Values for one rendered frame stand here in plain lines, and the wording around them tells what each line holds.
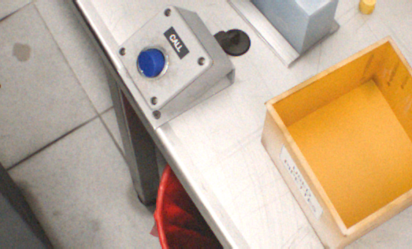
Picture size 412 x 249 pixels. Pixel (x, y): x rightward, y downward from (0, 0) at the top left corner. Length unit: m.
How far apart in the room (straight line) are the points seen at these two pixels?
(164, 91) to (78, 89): 1.02
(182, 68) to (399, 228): 0.25
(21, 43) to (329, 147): 1.13
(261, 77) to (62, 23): 1.05
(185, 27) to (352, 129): 0.19
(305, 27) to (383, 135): 0.13
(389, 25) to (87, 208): 0.96
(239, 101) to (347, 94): 0.10
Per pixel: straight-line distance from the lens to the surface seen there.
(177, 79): 0.81
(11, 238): 1.33
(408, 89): 0.82
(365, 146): 0.87
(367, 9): 0.92
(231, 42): 0.90
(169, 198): 1.31
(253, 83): 0.89
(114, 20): 0.91
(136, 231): 1.74
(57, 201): 1.77
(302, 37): 0.85
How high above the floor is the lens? 1.70
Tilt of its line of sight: 71 degrees down
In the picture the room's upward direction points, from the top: 1 degrees clockwise
